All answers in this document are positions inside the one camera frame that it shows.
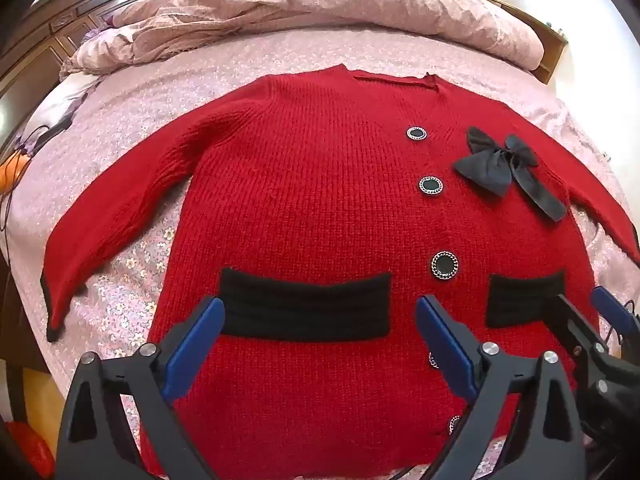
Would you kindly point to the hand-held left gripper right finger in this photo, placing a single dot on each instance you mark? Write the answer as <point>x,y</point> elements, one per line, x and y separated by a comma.
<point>445,347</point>

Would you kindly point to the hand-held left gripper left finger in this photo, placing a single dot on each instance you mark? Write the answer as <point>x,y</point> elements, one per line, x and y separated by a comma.
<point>199,342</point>

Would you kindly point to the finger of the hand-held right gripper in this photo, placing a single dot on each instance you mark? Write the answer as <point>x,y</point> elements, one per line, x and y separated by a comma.
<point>612,310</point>
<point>572,325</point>

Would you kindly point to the red knit cardigan sweater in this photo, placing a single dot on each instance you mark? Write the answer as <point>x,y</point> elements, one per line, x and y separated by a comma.
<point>310,200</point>

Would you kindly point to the red bag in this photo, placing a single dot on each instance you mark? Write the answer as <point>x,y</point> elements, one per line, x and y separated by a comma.
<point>30,450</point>

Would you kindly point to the pink floral bed sheet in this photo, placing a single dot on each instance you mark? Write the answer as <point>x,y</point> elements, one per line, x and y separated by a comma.
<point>150,100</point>

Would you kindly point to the orange object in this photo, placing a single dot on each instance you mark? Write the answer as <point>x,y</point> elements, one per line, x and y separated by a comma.
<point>12,172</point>

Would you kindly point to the white purple pillow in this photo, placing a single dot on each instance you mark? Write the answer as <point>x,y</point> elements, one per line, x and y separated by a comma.
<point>60,102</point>

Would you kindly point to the dark wooden headboard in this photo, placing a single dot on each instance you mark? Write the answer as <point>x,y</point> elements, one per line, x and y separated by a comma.
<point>50,25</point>

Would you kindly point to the pink quilt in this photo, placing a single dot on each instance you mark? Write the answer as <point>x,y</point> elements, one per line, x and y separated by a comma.
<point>300,5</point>

